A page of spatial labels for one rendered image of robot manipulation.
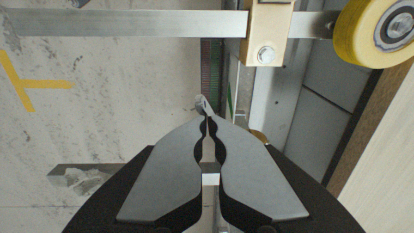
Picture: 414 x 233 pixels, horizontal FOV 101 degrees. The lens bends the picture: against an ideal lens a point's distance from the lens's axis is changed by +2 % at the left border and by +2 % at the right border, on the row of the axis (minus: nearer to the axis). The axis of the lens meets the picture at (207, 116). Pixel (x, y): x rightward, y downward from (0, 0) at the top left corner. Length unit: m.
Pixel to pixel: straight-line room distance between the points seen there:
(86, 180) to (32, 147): 1.54
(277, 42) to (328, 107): 0.26
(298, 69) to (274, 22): 0.31
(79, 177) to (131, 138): 1.08
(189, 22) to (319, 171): 0.44
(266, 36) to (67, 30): 0.25
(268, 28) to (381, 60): 0.12
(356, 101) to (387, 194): 0.16
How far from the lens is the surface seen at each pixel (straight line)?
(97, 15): 0.27
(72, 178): 0.38
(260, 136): 0.30
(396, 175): 0.40
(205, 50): 0.38
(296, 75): 0.54
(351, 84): 0.43
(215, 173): 0.32
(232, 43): 0.39
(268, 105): 0.54
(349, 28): 0.23
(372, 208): 0.45
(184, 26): 0.24
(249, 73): 0.41
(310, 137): 0.53
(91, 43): 1.26
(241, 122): 0.39
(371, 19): 0.23
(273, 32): 0.25
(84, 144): 1.63
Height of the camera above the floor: 1.08
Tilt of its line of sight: 62 degrees down
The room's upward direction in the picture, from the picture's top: 177 degrees clockwise
